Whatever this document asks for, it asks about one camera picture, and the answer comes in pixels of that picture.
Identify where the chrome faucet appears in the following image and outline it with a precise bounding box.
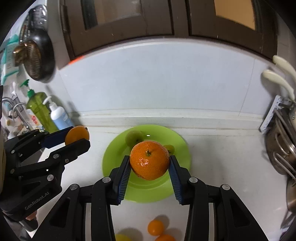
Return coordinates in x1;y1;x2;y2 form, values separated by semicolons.
1;97;34;132

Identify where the medium orange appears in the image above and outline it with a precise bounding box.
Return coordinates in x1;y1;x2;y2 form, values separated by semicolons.
155;234;176;241

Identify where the hanging metal strainer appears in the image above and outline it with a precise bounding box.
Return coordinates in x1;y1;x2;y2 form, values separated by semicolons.
13;40;43;80

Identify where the large orange with stem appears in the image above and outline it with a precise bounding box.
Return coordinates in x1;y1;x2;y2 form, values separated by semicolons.
130;141;170;181

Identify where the green apple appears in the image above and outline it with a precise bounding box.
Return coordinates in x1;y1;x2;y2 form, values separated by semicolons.
125;130;144;148

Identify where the metal dish rack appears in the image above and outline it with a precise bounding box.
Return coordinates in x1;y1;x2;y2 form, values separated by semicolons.
259;95;295;181

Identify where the stainless steel pot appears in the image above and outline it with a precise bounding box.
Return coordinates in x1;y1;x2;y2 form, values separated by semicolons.
265;108;295;180

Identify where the small orange mandarin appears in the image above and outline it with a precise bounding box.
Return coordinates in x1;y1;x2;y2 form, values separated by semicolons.
147;219;165;236

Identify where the white blue pump bottle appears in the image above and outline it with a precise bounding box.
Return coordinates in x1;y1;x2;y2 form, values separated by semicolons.
43;96;74;130

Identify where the large yellow-green pear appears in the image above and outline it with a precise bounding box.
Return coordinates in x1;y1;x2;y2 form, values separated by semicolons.
115;233;132;241

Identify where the green dish soap bottle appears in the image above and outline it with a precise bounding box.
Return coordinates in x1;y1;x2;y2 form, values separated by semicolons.
20;79;58;133

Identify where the small green persimmon on plate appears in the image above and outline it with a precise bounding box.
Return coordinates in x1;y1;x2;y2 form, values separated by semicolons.
164;145;175;155

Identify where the green plate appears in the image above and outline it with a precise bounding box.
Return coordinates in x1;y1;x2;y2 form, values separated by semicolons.
102;125;192;203

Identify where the dark wooden window frame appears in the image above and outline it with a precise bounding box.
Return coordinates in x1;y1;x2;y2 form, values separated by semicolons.
59;0;278;59

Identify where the small orange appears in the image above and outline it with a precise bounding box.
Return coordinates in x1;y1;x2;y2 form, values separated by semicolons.
65;126;90;145

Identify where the black hanging pan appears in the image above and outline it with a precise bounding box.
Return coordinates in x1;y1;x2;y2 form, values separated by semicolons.
21;4;55;82

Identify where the cream saucepan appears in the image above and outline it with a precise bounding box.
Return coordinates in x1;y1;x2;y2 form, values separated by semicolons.
262;69;295;101

